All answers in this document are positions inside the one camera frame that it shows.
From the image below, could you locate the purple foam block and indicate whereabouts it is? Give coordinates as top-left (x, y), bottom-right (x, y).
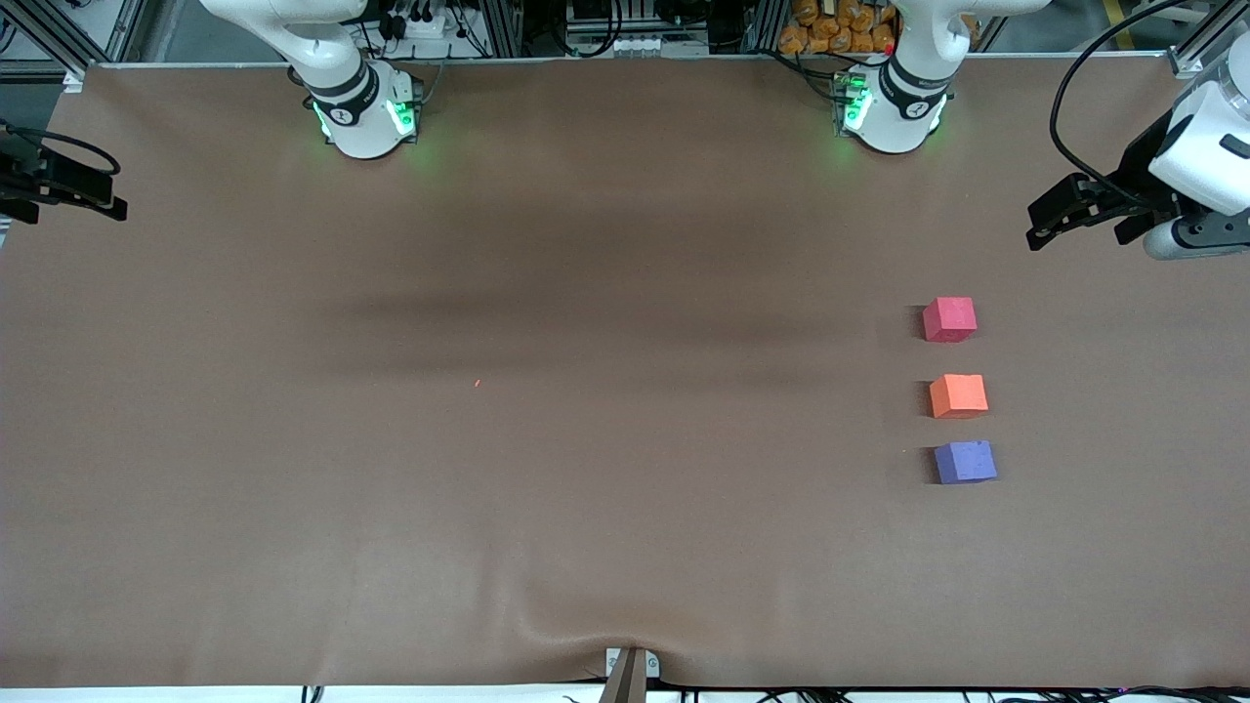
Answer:
top-left (934, 439), bottom-right (998, 485)

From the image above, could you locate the orange foam block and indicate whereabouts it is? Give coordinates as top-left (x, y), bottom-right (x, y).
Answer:
top-left (928, 374), bottom-right (989, 420)

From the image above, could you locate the white power strip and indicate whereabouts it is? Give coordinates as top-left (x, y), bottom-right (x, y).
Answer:
top-left (376, 0), bottom-right (472, 42)

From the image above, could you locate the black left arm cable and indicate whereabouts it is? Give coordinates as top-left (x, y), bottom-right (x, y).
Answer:
top-left (1050, 0), bottom-right (1200, 208)

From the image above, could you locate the red foam block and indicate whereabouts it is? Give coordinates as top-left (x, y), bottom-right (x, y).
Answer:
top-left (922, 297), bottom-right (978, 344)

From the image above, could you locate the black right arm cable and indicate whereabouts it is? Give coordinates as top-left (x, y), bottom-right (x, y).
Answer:
top-left (0, 119), bottom-right (122, 180)

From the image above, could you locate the bag of orange items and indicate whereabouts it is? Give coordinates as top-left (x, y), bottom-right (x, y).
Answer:
top-left (778, 0), bottom-right (899, 56)

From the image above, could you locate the metal table clamp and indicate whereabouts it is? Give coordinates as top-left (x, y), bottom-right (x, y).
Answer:
top-left (604, 646), bottom-right (661, 703)

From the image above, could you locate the brown table mat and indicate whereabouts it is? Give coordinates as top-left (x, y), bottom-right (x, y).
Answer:
top-left (0, 54), bottom-right (1250, 689)

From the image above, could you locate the white terminal block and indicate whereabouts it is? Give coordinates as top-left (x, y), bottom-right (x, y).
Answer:
top-left (566, 33), bottom-right (667, 57)

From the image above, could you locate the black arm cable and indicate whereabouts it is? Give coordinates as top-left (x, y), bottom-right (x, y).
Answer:
top-left (0, 119), bottom-right (122, 180)
top-left (1050, 0), bottom-right (1200, 208)

